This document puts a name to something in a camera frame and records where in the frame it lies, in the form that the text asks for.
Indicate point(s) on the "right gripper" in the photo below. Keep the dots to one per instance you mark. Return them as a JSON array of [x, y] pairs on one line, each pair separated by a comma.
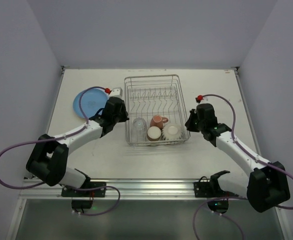
[[191, 121]]

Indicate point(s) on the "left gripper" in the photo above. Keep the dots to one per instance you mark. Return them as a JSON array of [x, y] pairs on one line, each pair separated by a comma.
[[122, 113]]

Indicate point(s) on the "blue plate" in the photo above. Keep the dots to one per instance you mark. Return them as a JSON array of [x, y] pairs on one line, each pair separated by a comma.
[[91, 102]]

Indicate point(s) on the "clear glass tumbler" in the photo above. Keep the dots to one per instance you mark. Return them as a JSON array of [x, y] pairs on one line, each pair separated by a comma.
[[139, 130]]

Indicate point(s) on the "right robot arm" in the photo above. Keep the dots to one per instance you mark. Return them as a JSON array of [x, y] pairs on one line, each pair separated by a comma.
[[267, 187]]

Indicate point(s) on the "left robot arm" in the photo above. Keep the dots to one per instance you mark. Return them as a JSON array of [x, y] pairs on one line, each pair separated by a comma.
[[48, 160]]

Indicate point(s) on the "white blue-striped bowl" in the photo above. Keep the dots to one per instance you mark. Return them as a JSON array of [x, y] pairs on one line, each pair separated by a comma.
[[171, 131]]

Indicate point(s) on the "pink mug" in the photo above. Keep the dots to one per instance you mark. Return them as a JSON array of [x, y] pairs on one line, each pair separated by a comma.
[[158, 121]]

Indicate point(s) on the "brown and white cup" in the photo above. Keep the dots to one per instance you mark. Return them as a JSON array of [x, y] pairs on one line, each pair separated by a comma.
[[154, 133]]

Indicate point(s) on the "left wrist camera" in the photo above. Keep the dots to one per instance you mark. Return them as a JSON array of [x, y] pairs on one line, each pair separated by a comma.
[[115, 92]]

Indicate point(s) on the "metal wire dish rack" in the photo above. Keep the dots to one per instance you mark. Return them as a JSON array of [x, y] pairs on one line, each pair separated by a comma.
[[150, 95]]

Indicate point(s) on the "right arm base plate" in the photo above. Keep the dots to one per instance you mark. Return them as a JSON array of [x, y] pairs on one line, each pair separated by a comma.
[[209, 187]]

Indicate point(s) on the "aluminium mounting rail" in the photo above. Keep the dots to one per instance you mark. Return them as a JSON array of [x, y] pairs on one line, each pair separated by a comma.
[[137, 189]]

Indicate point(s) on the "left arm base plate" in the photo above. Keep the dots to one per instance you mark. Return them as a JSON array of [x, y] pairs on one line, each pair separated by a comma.
[[90, 189]]

